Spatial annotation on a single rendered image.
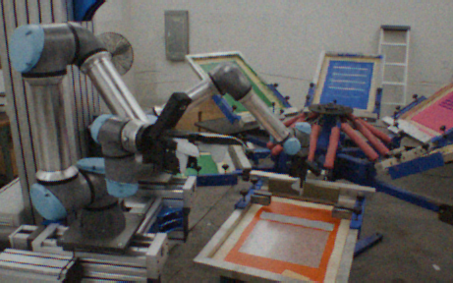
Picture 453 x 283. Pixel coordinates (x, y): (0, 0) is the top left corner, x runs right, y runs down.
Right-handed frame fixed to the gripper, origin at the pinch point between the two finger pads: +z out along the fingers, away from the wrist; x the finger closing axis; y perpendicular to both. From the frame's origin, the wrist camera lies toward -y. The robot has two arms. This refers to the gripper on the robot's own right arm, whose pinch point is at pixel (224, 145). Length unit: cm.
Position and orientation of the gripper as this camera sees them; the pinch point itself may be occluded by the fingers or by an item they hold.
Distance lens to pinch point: 78.9
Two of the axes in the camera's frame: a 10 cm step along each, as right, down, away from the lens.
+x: -5.5, 1.3, -8.3
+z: 8.3, 1.7, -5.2
